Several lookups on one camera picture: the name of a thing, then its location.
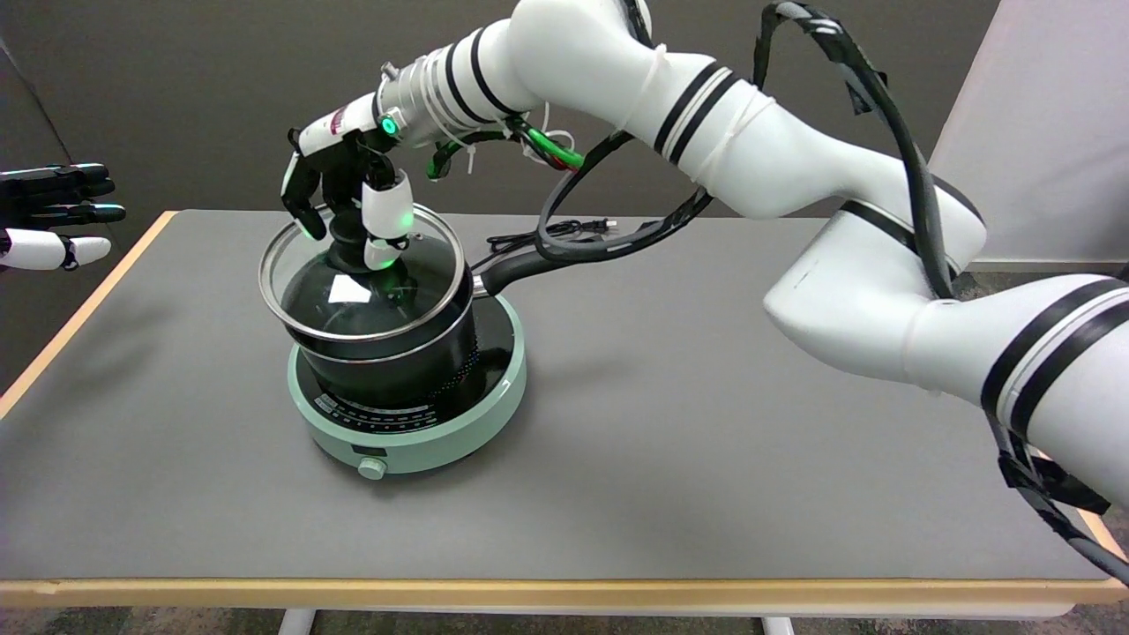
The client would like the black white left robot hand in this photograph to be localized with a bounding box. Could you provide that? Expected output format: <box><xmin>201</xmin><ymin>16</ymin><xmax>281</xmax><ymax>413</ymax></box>
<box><xmin>0</xmin><ymin>163</ymin><xmax>127</xmax><ymax>273</ymax></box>

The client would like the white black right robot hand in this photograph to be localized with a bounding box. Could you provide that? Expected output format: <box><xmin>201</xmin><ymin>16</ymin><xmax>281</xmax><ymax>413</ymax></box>
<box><xmin>280</xmin><ymin>95</ymin><xmax>416</xmax><ymax>273</ymax></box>

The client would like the glass pot lid black knob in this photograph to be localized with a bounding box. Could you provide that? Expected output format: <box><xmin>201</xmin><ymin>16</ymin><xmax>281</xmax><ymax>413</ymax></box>
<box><xmin>258</xmin><ymin>204</ymin><xmax>467</xmax><ymax>344</ymax></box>

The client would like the mint green induction cooker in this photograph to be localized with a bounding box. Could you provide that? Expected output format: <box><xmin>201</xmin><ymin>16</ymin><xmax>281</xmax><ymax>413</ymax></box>
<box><xmin>287</xmin><ymin>294</ymin><xmax>528</xmax><ymax>482</ymax></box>

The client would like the grey table mat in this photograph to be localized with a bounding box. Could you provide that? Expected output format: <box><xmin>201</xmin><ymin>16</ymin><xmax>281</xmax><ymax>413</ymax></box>
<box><xmin>0</xmin><ymin>210</ymin><xmax>1115</xmax><ymax>582</ymax></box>

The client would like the white partition panel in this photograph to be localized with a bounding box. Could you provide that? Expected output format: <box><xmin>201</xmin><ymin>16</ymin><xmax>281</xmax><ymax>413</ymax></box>
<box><xmin>928</xmin><ymin>0</ymin><xmax>1129</xmax><ymax>265</ymax></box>

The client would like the black power cord with plug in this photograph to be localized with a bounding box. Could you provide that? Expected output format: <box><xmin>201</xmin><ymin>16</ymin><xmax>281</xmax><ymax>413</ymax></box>
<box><xmin>486</xmin><ymin>218</ymin><xmax>617</xmax><ymax>258</ymax></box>

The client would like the black soup pot with handle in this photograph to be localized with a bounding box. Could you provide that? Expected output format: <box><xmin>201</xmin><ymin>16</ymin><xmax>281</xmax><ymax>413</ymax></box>
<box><xmin>284</xmin><ymin>247</ymin><xmax>565</xmax><ymax>412</ymax></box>

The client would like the black arm cable harness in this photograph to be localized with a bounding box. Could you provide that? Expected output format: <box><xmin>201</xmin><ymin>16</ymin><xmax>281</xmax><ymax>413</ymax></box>
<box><xmin>427</xmin><ymin>0</ymin><xmax>1129</xmax><ymax>588</ymax></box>

